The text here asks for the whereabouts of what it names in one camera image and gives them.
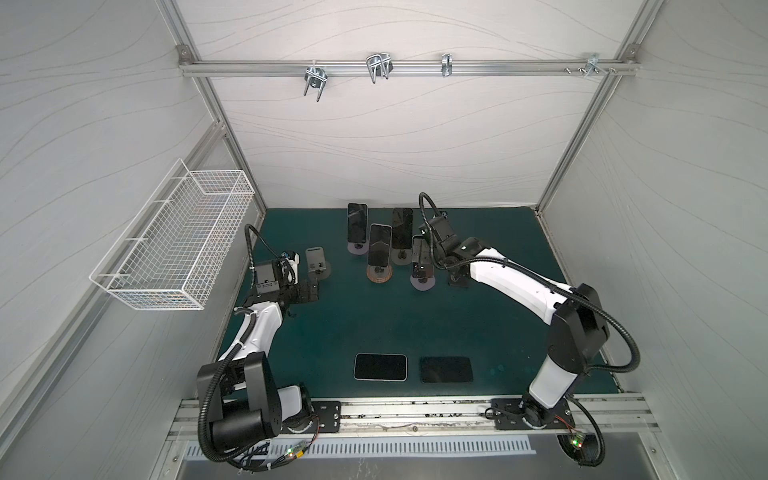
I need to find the silver-edged phone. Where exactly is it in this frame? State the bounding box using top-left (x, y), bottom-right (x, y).
top-left (411, 235), bottom-right (434, 278)

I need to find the white-edged phone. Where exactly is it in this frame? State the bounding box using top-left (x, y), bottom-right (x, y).
top-left (353, 353), bottom-right (408, 382)

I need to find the black phone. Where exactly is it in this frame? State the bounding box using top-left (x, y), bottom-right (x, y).
top-left (419, 356), bottom-right (474, 384)

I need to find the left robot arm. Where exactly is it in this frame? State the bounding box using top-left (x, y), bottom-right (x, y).
top-left (196, 251), bottom-right (314, 462)

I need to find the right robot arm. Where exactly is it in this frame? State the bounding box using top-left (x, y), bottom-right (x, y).
top-left (420, 214), bottom-right (641, 429)

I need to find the grey phone stand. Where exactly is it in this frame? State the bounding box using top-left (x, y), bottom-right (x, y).
top-left (305, 247), bottom-right (331, 281)

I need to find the purple phone stand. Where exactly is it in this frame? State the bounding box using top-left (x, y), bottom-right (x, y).
top-left (410, 277), bottom-right (436, 292)

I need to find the grey round stand back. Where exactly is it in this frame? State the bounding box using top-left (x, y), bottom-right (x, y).
top-left (390, 249), bottom-right (412, 266)

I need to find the wooden base phone stand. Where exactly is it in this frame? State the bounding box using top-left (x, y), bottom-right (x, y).
top-left (366, 265), bottom-right (393, 284)

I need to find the back right dark phone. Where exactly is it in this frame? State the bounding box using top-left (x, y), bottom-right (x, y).
top-left (391, 208), bottom-right (413, 250)

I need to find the pink-edged phone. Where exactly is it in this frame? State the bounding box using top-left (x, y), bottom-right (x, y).
top-left (367, 224), bottom-right (392, 268)

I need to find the back left phone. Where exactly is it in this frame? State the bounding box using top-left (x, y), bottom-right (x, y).
top-left (347, 203), bottom-right (368, 244)

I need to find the metal U-bolt clamp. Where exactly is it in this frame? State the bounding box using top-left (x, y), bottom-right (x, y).
top-left (303, 65), bottom-right (328, 102)

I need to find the metal hook clamp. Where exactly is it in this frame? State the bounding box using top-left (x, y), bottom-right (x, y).
top-left (365, 52), bottom-right (393, 84)

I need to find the aluminium crossbar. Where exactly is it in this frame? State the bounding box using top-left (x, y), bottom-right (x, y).
top-left (179, 57), bottom-right (641, 78)

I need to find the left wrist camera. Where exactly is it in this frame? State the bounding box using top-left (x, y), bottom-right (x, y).
top-left (281, 250), bottom-right (300, 283)

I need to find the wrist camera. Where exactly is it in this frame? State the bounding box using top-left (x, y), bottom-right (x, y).
top-left (428, 215), bottom-right (454, 243)
top-left (281, 250), bottom-right (300, 283)

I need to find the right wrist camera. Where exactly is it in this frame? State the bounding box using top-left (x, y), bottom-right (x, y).
top-left (428, 215), bottom-right (454, 243)

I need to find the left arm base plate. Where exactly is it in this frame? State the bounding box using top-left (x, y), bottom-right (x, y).
top-left (283, 401), bottom-right (341, 434)

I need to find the white wire basket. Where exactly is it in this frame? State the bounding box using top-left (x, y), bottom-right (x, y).
top-left (89, 159), bottom-right (254, 311)

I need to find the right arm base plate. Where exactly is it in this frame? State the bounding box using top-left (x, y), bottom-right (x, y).
top-left (483, 398), bottom-right (575, 431)

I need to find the white slotted cable duct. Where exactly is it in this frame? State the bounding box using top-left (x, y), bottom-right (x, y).
top-left (182, 435), bottom-right (536, 462)

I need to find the left black cable bundle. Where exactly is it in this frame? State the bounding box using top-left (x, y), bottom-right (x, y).
top-left (226, 419), bottom-right (319, 474)

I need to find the small metal ring clamp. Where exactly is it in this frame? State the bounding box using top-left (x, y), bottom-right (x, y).
top-left (441, 53), bottom-right (453, 78)

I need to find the right black cable loop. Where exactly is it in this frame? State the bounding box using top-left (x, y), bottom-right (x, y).
top-left (556, 397), bottom-right (608, 468)

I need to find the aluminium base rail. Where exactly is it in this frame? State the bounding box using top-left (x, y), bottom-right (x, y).
top-left (166, 392), bottom-right (661, 442)

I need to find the metal bracket clamp right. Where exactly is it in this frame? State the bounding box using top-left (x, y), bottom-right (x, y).
top-left (564, 53), bottom-right (617, 78)

